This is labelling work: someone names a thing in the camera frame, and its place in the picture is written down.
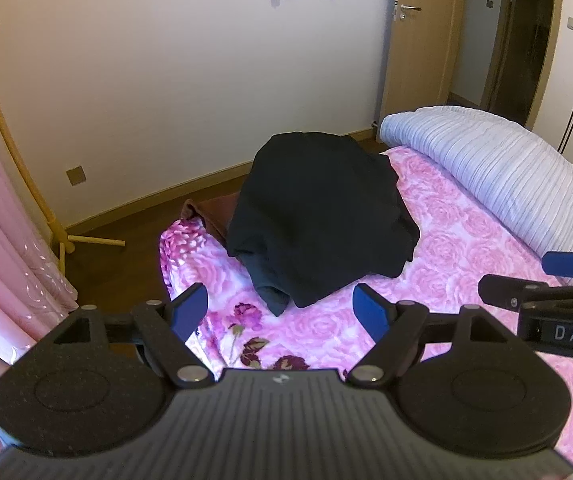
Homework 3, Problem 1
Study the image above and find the pink floral blanket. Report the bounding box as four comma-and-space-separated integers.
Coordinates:
159, 145, 573, 466

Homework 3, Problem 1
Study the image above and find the dark wooden door frame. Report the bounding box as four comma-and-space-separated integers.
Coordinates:
481, 0, 565, 133

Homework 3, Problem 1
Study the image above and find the wooden skirting board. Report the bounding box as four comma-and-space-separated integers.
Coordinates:
64, 129, 377, 233

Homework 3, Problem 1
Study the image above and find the dark teal garment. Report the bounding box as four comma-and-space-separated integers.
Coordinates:
249, 255, 290, 317

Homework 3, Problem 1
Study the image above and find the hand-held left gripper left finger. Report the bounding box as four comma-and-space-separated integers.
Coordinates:
36, 282, 216, 388

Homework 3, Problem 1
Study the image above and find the wooden door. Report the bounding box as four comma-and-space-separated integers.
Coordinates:
381, 0, 470, 121

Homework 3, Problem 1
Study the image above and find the wooden coat rack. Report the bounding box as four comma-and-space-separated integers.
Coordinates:
0, 0, 126, 256

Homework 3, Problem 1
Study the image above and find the brown cloth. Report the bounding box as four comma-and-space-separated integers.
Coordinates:
181, 195, 240, 241

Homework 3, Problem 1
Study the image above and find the silver door handle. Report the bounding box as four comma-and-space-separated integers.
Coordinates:
394, 0, 423, 22

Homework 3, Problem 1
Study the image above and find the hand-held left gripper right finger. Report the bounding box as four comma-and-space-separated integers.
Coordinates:
347, 283, 517, 388

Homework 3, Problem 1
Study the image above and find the black jacket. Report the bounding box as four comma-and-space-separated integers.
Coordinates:
226, 131, 421, 309

